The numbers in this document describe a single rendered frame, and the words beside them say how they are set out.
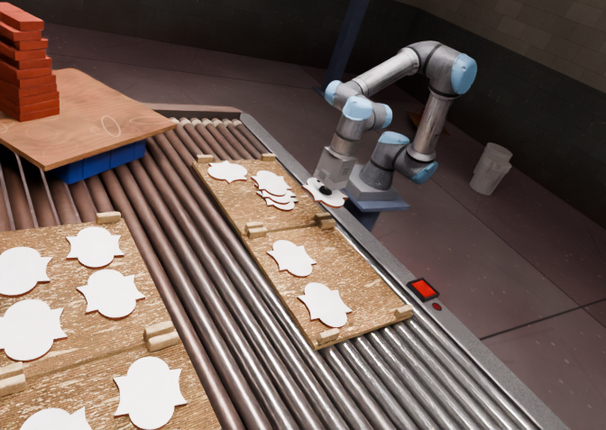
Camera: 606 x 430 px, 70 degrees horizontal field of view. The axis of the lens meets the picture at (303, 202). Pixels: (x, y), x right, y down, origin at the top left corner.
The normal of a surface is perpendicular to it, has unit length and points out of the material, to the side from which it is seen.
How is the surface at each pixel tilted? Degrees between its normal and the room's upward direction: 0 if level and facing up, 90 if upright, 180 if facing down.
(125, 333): 0
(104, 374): 0
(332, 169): 90
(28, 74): 90
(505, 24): 90
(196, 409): 0
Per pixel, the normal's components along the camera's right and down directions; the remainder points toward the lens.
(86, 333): 0.29, -0.81
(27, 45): 0.85, 0.47
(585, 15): -0.84, 0.03
